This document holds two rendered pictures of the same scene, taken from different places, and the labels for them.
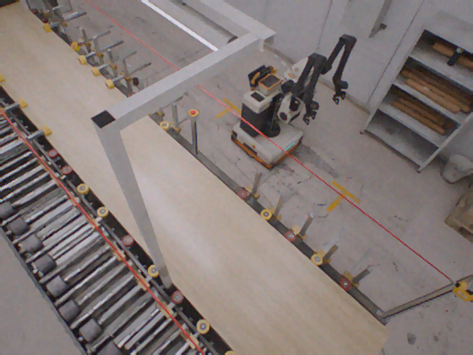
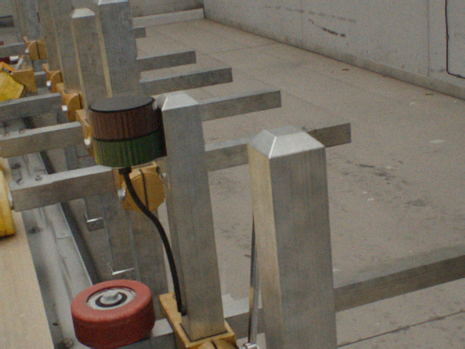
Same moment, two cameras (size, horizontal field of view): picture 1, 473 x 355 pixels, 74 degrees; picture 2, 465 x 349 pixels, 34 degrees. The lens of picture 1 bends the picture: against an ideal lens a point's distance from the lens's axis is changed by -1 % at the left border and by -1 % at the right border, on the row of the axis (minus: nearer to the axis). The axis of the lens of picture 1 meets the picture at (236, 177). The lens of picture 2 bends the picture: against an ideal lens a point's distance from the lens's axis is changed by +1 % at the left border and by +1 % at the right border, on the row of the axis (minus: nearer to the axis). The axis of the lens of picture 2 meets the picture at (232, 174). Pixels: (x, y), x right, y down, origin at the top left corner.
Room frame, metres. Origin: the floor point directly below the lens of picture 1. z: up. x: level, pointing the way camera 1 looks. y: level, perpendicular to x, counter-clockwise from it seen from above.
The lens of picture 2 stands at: (1.79, 0.61, 1.25)
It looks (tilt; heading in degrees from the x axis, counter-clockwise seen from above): 19 degrees down; 34
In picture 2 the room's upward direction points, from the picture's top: 6 degrees counter-clockwise
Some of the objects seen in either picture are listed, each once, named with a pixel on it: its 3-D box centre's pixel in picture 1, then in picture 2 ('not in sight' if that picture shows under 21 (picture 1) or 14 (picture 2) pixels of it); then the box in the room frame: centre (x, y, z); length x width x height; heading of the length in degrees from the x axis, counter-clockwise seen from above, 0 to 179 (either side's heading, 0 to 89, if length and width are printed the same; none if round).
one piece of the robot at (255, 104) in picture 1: (267, 106); not in sight; (2.70, -0.24, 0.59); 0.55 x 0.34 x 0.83; 141
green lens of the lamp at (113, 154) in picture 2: not in sight; (127, 143); (2.27, 1.04, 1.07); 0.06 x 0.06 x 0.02
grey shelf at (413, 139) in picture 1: (429, 100); not in sight; (2.94, -2.05, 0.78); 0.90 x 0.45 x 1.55; 52
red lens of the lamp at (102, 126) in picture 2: not in sight; (123, 116); (2.27, 1.04, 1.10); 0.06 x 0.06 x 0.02
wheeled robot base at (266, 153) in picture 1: (267, 135); not in sight; (2.64, -0.31, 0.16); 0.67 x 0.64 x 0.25; 51
